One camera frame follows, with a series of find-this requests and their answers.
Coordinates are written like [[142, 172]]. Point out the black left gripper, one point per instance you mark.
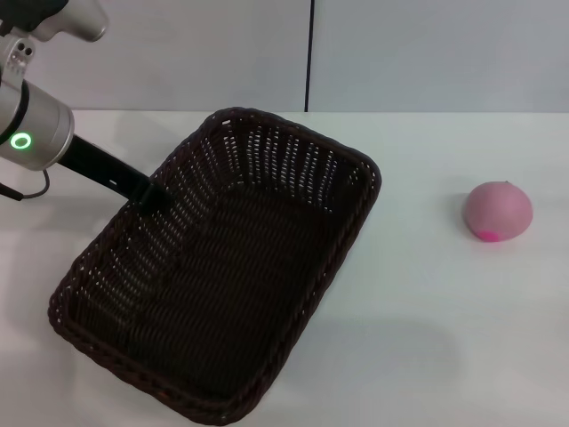
[[77, 153]]

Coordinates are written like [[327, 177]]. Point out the dark brown woven basket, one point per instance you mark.
[[231, 276]]

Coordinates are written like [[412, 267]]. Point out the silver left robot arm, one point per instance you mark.
[[37, 120]]

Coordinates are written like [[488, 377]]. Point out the pink round peach toy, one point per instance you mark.
[[495, 211]]

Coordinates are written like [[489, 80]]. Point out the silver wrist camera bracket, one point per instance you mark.
[[17, 60]]

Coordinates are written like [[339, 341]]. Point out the black vertical wall strip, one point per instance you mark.
[[308, 53]]

